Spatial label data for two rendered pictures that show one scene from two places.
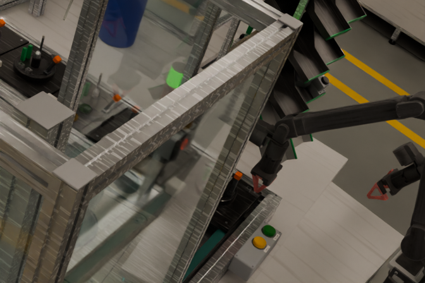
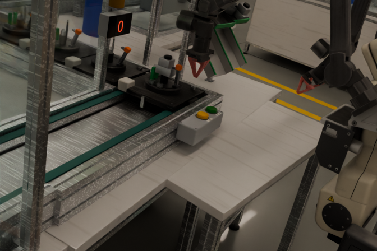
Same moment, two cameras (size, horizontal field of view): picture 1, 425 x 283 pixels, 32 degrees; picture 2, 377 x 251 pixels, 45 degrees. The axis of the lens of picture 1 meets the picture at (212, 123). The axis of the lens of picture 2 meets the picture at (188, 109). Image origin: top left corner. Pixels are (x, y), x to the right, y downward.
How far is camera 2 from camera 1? 99 cm
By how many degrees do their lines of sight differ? 13
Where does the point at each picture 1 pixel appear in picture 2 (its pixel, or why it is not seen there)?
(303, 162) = (244, 90)
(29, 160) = not seen: outside the picture
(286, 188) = (230, 102)
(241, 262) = (185, 126)
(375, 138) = not seen: hidden behind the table
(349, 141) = not seen: hidden behind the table
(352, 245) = (291, 133)
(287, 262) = (233, 141)
